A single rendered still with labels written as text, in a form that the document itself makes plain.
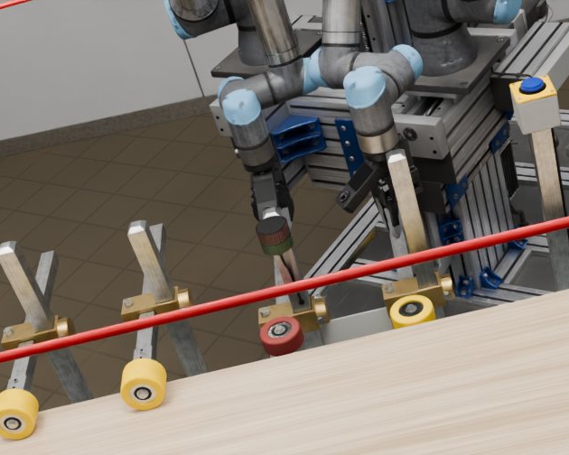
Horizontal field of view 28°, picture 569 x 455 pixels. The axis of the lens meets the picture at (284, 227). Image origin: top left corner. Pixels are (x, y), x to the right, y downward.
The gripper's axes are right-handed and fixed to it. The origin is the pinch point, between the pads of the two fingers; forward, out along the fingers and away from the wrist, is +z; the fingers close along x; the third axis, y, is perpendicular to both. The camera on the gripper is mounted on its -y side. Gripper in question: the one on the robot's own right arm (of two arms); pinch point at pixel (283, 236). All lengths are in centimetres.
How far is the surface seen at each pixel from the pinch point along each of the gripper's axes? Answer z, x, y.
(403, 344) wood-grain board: -7, -22, -54
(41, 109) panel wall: 64, 120, 241
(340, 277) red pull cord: -92, -24, -145
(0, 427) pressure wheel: -11, 52, -56
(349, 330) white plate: 6.3, -11.4, -29.8
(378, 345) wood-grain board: -7, -18, -52
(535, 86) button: -41, -55, -34
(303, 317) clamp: -3.5, -3.8, -34.4
